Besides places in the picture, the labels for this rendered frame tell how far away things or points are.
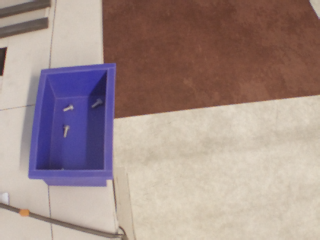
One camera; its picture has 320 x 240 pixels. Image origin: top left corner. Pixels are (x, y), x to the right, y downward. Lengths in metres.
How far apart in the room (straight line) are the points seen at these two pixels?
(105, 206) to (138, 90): 1.19
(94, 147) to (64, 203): 0.13
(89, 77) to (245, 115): 1.13
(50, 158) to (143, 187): 0.91
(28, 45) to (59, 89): 0.20
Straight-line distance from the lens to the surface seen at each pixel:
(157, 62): 2.04
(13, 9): 1.16
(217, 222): 1.69
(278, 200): 1.76
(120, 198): 1.26
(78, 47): 1.01
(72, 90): 0.91
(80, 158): 0.85
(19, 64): 1.03
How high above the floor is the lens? 1.58
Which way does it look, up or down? 58 degrees down
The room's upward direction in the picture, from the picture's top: 1 degrees counter-clockwise
